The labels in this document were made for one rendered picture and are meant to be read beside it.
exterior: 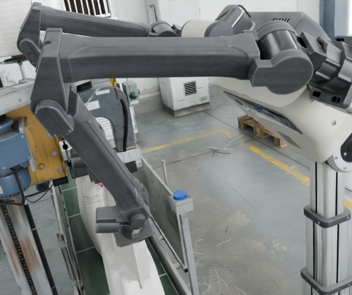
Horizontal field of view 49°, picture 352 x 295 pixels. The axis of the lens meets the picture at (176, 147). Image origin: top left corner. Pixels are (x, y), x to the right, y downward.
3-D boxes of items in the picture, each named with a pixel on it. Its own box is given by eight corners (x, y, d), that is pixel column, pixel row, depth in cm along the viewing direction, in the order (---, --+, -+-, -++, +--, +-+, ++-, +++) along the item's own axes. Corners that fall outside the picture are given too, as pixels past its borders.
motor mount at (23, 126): (41, 171, 128) (27, 125, 122) (20, 177, 126) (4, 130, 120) (37, 145, 153) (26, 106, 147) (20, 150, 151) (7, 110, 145)
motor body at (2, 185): (34, 194, 129) (11, 124, 120) (-14, 207, 125) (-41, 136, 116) (33, 177, 143) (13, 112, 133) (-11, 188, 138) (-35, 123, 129)
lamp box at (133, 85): (140, 105, 154) (136, 82, 151) (130, 107, 153) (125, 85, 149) (135, 101, 161) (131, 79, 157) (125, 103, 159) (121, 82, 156)
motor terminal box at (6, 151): (34, 166, 123) (24, 132, 119) (4, 179, 117) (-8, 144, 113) (23, 160, 129) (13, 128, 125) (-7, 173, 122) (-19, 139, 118)
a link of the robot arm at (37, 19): (17, 4, 97) (20, -6, 105) (16, 55, 104) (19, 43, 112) (183, 32, 112) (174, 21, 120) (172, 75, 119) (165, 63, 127)
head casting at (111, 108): (137, 147, 159) (124, 77, 148) (78, 164, 152) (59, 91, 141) (121, 128, 186) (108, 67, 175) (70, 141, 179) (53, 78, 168)
